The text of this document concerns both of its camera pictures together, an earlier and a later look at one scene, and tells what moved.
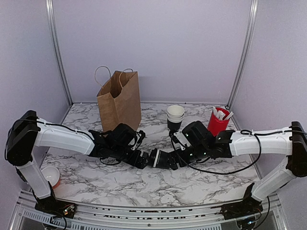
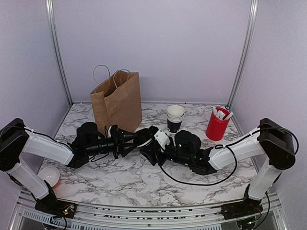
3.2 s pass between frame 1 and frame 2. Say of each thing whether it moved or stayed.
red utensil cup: stayed
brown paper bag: moved
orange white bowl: stayed
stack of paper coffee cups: stayed
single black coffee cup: moved
